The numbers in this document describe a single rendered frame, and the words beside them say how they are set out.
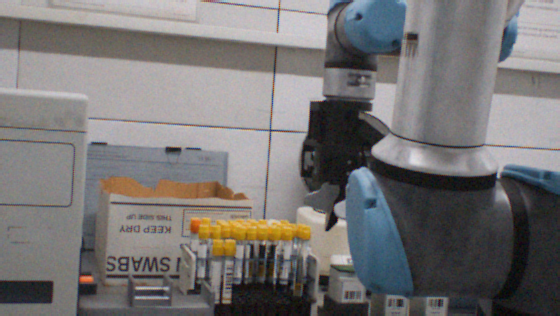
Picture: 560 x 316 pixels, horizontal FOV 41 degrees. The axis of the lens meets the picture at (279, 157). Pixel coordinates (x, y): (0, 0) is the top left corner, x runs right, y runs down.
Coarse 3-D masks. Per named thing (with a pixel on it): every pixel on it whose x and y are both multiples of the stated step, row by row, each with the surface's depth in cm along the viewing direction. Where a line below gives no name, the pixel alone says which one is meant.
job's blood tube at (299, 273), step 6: (300, 246) 112; (300, 252) 112; (300, 258) 112; (300, 264) 112; (300, 270) 112; (300, 276) 112; (300, 282) 112; (294, 288) 113; (300, 288) 112; (294, 294) 113; (300, 294) 113
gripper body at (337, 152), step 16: (320, 112) 106; (336, 112) 105; (352, 112) 106; (320, 128) 106; (336, 128) 106; (352, 128) 106; (304, 144) 109; (320, 144) 102; (336, 144) 105; (352, 144) 106; (320, 160) 103; (336, 160) 104; (352, 160) 105; (304, 176) 109; (320, 176) 103; (336, 176) 104
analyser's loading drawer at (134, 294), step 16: (128, 288) 99; (144, 288) 100; (160, 288) 101; (208, 288) 99; (80, 304) 94; (96, 304) 94; (112, 304) 95; (128, 304) 95; (144, 304) 95; (160, 304) 96; (176, 304) 97; (192, 304) 98; (208, 304) 98
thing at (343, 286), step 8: (336, 272) 108; (344, 272) 107; (352, 272) 107; (336, 280) 108; (344, 280) 106; (352, 280) 107; (328, 288) 110; (336, 288) 108; (344, 288) 106; (352, 288) 107; (360, 288) 107; (336, 296) 107; (344, 296) 106; (352, 296) 107; (360, 296) 107
